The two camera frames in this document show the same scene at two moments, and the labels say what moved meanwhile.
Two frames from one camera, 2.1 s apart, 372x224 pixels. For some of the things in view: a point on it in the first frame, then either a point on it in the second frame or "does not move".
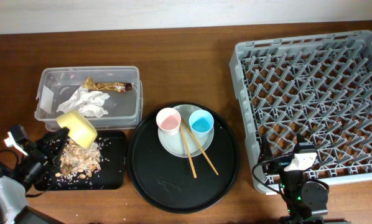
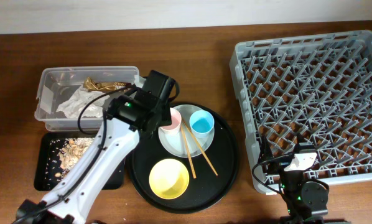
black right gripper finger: (265, 151) does not move
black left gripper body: (32, 167) to (165, 112)
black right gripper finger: (300, 139) does not move
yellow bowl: (81, 130) to (168, 178)
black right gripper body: (277, 165) does not move
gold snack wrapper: (111, 86) does not move
